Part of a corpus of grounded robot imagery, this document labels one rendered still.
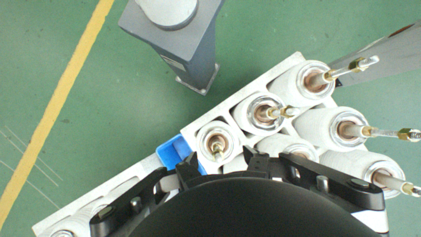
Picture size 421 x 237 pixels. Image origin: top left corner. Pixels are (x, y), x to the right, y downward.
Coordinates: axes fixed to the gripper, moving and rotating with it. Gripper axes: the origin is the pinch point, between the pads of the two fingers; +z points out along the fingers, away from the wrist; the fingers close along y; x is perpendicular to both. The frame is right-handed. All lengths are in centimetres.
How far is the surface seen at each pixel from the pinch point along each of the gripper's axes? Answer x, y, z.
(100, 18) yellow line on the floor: 57, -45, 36
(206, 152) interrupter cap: -1.9, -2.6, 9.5
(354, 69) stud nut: 9.3, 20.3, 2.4
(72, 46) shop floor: 46, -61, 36
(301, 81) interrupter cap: 10.0, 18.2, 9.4
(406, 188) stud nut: -11.1, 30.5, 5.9
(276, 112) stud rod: 4.7, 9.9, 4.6
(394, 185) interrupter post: -11.2, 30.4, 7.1
